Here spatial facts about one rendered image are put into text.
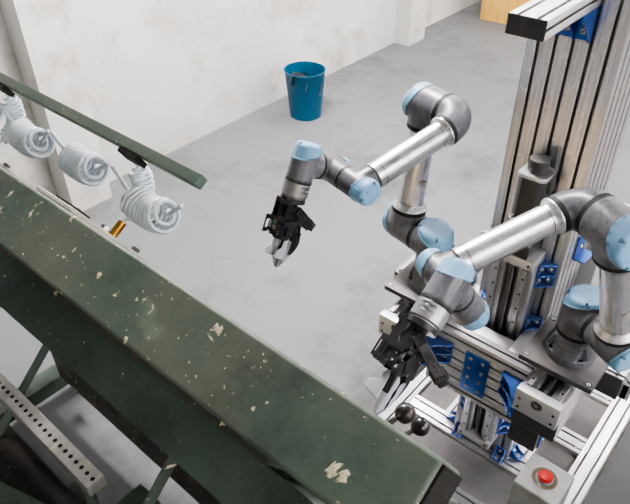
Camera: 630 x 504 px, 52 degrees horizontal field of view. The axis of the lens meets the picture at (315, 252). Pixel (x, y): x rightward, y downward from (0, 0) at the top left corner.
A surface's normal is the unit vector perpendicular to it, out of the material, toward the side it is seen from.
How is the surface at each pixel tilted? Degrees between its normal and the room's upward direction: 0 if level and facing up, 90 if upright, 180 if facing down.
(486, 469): 0
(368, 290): 0
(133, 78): 90
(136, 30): 90
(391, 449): 32
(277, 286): 0
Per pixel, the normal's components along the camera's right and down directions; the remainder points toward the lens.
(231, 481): -0.36, -0.42
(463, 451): -0.01, -0.79
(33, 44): 0.76, 0.39
